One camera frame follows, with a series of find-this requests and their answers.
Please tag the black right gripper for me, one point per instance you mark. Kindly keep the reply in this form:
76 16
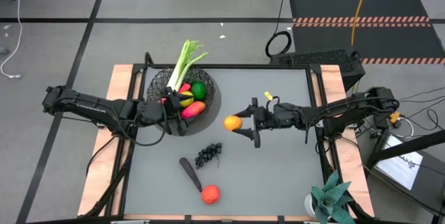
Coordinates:
281 116

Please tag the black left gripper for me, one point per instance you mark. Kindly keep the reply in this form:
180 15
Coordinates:
153 112

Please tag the yellow-green apple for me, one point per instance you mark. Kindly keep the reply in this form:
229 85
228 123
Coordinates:
187 101

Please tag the red yellow mango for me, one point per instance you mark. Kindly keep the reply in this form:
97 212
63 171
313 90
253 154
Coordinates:
193 110

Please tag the small orange citrus fruit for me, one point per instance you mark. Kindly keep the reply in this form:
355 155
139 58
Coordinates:
232 123

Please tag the orange carrot with green top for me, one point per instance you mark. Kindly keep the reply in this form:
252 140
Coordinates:
185 87

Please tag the green lime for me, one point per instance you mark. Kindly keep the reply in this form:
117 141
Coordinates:
199 90

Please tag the white green leek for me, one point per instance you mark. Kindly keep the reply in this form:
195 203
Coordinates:
180 64

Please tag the dark grape bunch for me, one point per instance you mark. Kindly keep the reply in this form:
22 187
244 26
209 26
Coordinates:
208 155

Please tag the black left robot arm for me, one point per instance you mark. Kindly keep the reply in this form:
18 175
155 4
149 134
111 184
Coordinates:
87 105

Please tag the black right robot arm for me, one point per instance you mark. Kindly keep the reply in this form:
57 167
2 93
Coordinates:
347 107

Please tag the yellow tag on right gripper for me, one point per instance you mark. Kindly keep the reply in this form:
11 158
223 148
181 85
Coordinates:
268 95

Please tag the dark purple eggplant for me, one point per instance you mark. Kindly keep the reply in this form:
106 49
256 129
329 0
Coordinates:
189 172

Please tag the large red-orange orange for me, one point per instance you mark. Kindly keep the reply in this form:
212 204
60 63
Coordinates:
211 194

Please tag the black perforated computer tower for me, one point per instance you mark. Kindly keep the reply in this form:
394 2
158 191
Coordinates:
323 58

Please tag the teal potted plant white pot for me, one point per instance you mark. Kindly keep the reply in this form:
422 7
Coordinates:
328 199

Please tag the white paper sheet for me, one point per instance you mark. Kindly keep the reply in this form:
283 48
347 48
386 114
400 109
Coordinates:
400 165

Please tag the black side table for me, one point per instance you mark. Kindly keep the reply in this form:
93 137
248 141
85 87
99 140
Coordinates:
431 178

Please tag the black metal table frame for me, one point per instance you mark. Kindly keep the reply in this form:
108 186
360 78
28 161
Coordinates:
226 66

